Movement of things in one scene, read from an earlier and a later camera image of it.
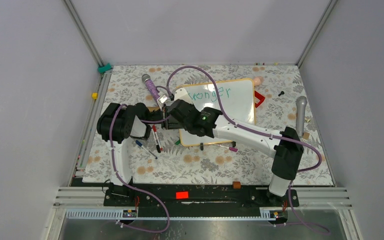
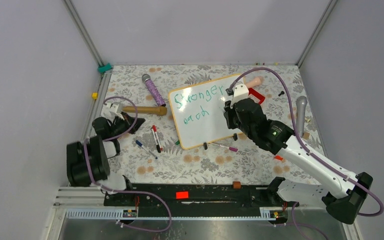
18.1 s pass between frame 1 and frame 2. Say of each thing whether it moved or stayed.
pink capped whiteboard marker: stayed
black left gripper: moved
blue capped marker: stayed
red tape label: stayed
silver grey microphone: stayed
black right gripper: moved
